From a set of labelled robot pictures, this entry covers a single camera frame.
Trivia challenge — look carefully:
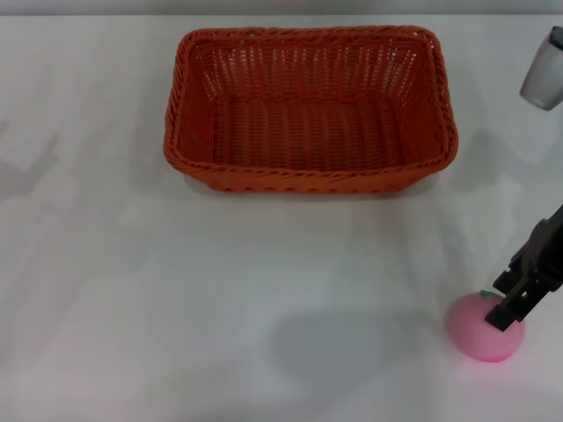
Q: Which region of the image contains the pink toy peach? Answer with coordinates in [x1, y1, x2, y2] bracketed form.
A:
[446, 289, 527, 364]

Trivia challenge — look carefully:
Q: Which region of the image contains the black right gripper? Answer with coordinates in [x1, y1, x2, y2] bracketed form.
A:
[484, 202, 563, 331]

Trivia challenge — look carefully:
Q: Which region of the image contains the orange woven plastic basket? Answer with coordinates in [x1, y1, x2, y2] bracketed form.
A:
[163, 25, 460, 194]

